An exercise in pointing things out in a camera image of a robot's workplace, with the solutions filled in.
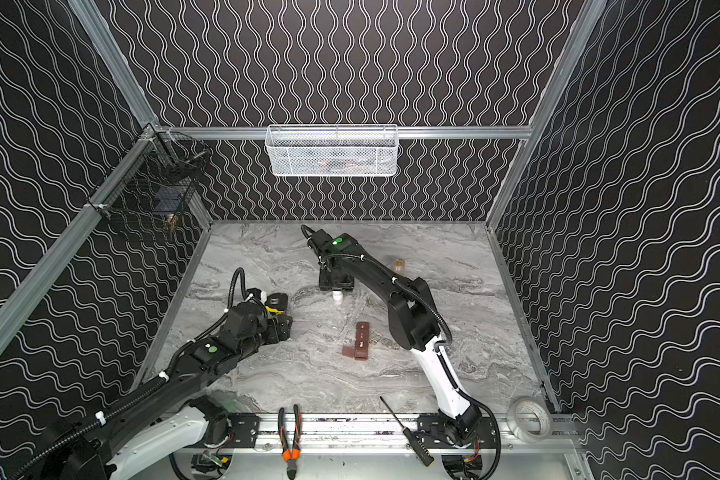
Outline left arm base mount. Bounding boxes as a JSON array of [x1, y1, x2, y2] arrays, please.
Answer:
[[189, 413, 261, 450]]

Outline yellow black tape measure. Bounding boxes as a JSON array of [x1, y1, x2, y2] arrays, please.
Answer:
[[264, 293, 289, 315]]

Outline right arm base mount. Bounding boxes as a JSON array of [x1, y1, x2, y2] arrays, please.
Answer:
[[413, 413, 497, 450]]

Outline white wire mesh basket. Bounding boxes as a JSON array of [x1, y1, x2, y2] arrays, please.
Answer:
[[265, 124, 400, 177]]

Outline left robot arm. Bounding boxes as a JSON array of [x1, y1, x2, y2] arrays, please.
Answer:
[[12, 268, 293, 479]]

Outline white pill bottle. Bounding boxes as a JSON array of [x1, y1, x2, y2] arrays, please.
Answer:
[[332, 290, 344, 305]]

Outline black wire basket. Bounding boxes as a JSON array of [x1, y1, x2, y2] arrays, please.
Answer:
[[97, 129, 212, 244]]

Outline clear tape roll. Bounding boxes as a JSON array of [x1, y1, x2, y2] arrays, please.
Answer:
[[506, 397, 553, 444]]

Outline orange handled pliers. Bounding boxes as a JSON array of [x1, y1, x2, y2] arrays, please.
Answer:
[[277, 404, 302, 480]]

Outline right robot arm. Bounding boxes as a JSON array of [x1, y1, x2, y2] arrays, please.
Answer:
[[300, 225, 501, 449]]

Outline black screwdriver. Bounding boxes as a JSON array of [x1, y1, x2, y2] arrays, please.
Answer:
[[379, 396, 434, 467]]

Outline brown pill organizer box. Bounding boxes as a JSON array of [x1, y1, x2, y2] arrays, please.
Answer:
[[342, 321, 370, 361]]

